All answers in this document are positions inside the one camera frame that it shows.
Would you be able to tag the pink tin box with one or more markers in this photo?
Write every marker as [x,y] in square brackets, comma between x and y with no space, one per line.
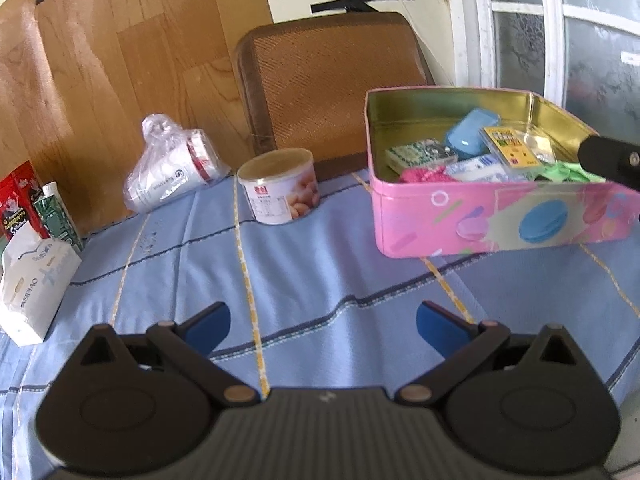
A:
[450,220]

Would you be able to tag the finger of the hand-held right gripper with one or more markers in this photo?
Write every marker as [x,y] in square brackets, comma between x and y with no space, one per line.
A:
[610,160]

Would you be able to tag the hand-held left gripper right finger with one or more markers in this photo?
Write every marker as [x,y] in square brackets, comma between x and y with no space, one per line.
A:
[436,329]

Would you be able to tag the blue plastic case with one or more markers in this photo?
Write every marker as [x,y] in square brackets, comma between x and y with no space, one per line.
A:
[472,132]

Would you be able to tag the yellow card pack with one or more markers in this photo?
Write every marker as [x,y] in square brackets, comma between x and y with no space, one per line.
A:
[510,146]

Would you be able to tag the brown chair back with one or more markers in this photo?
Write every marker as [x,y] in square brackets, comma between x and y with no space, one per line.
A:
[330,85]

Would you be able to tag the red snack packet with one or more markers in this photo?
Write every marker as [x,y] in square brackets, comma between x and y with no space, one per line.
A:
[17,200]

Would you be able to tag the white framed glass door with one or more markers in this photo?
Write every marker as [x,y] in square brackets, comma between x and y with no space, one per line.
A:
[550,25]

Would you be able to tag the plastic bag of paper cups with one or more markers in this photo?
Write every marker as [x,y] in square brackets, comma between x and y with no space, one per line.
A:
[170,170]

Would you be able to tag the white and blue packet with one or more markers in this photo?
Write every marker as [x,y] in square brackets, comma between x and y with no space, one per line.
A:
[475,169]

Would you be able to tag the blue checked tablecloth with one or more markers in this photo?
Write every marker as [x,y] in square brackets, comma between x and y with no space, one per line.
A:
[300,270]

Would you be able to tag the white tissue pack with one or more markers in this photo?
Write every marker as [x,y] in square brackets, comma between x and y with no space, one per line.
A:
[30,285]

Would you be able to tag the green wrapper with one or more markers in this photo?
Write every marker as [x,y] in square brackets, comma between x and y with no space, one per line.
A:
[565,172]

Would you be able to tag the pink knitted soft toy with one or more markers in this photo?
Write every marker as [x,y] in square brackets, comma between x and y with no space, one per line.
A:
[425,175]

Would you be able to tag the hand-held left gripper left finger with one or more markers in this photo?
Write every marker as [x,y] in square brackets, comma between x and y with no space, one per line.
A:
[210,327]

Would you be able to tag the green patterned card box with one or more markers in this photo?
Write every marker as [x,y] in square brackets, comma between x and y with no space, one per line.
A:
[417,152]

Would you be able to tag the white food can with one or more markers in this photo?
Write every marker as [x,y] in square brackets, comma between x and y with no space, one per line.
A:
[280,185]

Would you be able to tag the green drink carton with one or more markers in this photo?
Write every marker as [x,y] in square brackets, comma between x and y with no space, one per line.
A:
[57,217]

